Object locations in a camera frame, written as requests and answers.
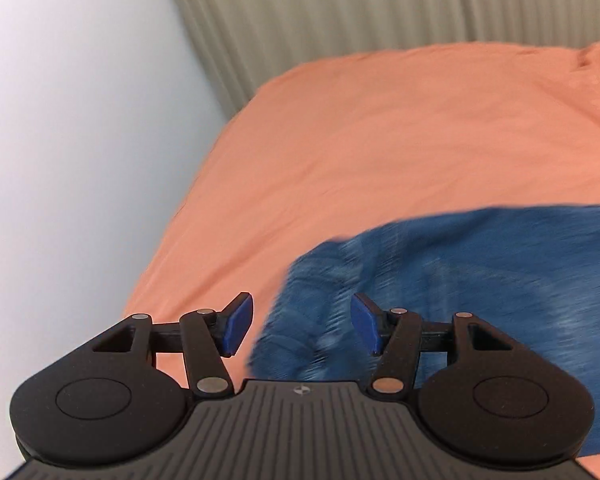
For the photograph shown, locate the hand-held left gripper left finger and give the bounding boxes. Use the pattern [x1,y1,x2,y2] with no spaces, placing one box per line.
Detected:
[92,291,255,401]

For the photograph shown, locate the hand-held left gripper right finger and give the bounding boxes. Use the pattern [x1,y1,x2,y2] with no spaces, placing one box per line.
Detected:
[350,292,511,401]

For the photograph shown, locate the blue denim pants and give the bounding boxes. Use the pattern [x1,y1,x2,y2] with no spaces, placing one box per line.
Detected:
[250,203,600,458]

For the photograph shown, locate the orange bed sheet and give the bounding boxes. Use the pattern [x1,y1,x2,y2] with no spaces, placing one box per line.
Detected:
[122,42,600,480]

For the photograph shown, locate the beige pleated curtain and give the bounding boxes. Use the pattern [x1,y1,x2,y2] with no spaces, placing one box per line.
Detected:
[157,0,600,121]

